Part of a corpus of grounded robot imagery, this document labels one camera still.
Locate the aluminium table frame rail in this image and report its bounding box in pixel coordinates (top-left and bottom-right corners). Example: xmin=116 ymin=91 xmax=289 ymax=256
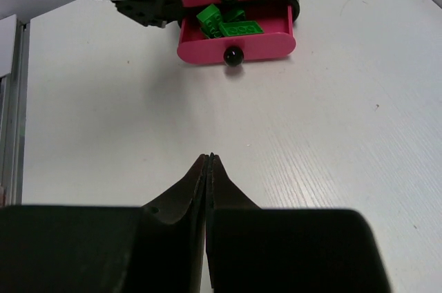
xmin=1 ymin=15 xmax=30 ymax=207

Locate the green lego brick number two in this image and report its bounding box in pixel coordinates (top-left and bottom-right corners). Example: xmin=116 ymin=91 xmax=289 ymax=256
xmin=222 ymin=8 xmax=246 ymax=23

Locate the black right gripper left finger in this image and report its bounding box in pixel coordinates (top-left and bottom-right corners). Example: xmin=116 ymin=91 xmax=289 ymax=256
xmin=1 ymin=155 xmax=209 ymax=292

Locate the green hollow lego brick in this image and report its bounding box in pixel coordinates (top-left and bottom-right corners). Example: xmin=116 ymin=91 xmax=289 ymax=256
xmin=200 ymin=28 xmax=223 ymax=39

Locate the green 2x3 lego brick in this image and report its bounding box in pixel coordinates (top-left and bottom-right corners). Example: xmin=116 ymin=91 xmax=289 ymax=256
xmin=196 ymin=4 xmax=222 ymax=29

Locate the green lego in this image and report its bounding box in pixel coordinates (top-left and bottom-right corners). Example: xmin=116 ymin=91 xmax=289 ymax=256
xmin=219 ymin=21 xmax=264 ymax=37

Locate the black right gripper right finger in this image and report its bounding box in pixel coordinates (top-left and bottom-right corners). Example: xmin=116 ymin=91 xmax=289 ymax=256
xmin=206 ymin=154 xmax=391 ymax=292

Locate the black pink drawer organizer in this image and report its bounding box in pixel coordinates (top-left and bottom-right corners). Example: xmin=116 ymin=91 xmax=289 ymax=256
xmin=177 ymin=0 xmax=300 ymax=67

